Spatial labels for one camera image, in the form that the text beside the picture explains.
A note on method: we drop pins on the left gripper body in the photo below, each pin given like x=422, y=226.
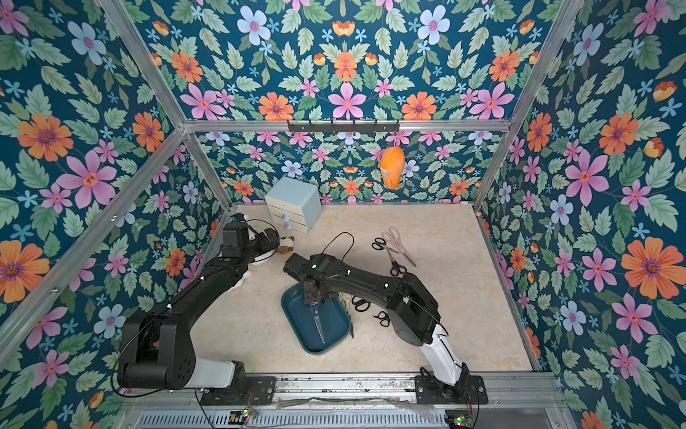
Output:
x=260, y=245

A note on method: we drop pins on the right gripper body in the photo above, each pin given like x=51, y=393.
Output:
x=313, y=297

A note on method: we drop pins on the blue black handled scissors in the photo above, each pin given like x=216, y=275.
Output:
x=318, y=323

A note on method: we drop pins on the teal plastic storage box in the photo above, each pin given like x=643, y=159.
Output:
x=335, y=320

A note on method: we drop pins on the black scissors silver blades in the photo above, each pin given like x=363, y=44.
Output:
x=359, y=304

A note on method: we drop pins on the small black scissors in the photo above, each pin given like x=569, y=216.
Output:
x=383, y=318

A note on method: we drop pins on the black scissors mid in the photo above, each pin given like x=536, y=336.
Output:
x=397, y=269

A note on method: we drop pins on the pink handled scissors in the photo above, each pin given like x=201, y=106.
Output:
x=393, y=237

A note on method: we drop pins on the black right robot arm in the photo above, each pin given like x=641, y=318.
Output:
x=413, y=312

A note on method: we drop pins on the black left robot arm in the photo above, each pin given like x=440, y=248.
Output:
x=158, y=353

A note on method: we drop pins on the brown white bear plush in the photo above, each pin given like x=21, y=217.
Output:
x=286, y=245

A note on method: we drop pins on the light blue drawer cabinet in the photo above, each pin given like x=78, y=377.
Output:
x=294, y=204

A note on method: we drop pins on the orange hanging plush toy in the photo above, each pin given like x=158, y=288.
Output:
x=392, y=166

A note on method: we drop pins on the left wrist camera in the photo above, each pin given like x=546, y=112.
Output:
x=235, y=239

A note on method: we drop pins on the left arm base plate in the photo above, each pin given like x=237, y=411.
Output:
x=248, y=390

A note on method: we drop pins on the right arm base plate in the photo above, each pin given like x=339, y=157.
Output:
x=433, y=392

